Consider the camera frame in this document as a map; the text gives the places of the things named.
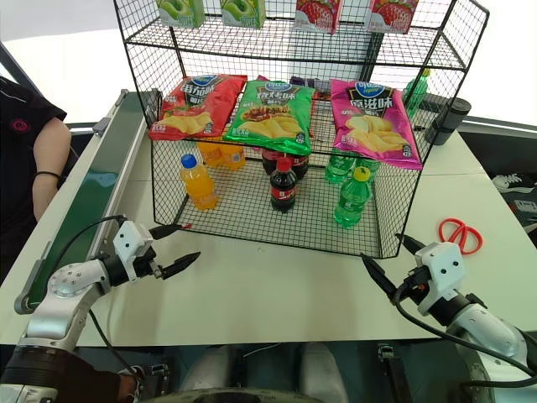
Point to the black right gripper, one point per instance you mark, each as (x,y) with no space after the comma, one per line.
(413,287)

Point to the orange soda bottle blue cap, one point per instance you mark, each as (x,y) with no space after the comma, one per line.
(199,186)

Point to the red potato chips bag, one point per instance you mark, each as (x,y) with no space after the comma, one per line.
(197,107)

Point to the black wristband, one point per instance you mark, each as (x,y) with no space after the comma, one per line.
(46,173)

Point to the pink potato chips bag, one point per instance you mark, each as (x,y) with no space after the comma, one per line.
(371,124)

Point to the black cylindrical tumbler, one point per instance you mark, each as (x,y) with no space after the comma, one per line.
(456,114)

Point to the purple snack packet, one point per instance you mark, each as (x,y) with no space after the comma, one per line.
(304,80)

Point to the cola bottle red cap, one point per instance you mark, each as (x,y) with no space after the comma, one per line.
(284,189)

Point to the green apple juice carton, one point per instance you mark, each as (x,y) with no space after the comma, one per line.
(180,12)
(243,12)

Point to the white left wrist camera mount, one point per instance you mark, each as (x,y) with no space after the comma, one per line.
(130,243)

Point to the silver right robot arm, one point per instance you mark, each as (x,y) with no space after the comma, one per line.
(491,331)

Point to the grey rounded shape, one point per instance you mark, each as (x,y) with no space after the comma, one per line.
(323,371)

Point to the strawberry milk carton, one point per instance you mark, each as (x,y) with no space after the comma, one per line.
(392,14)
(314,14)

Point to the green soda bottle yellow cap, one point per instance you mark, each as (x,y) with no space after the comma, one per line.
(352,201)

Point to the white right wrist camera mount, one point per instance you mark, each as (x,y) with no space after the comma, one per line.
(442,264)

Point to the person in black shirt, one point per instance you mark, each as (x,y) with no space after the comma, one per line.
(21,138)

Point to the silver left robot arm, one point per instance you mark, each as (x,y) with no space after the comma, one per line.
(63,289)

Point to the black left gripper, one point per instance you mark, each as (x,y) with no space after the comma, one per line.
(147,266)

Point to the green conveyor belt silver frame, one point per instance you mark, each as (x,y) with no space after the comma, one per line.
(96,184)

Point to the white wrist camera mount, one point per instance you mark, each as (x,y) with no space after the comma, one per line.
(442,264)
(130,243)

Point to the green potato chips bag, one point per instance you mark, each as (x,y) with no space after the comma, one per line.
(270,115)

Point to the black white sneaker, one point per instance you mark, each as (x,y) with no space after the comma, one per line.
(508,182)

